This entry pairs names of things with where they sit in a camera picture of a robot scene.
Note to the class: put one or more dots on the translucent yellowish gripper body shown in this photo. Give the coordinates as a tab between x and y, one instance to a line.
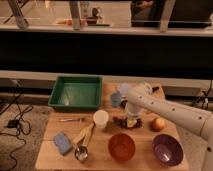
131	121

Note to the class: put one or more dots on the dark purple grape bunch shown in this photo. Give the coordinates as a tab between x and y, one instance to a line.
121	122

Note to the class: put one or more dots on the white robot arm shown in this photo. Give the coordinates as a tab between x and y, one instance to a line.
195	120

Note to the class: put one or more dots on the red bowl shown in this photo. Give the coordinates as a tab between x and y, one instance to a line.
121	147

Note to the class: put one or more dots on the yellow-orange apple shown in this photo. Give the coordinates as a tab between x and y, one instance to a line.
158	124

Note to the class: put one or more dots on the white paper cup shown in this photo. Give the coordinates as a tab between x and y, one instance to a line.
101	118

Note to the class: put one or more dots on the light blue plastic cup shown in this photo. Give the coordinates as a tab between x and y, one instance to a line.
123	88

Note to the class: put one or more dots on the purple bowl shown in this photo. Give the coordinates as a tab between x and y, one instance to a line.
167	150

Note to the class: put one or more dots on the metal fork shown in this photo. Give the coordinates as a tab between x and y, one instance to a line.
72	119

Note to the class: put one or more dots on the green plastic tray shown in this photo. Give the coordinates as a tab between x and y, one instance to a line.
76	93

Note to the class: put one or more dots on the blue sponge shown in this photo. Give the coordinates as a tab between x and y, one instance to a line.
63	143

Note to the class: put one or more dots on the black power adapter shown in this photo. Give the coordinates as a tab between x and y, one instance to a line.
12	123

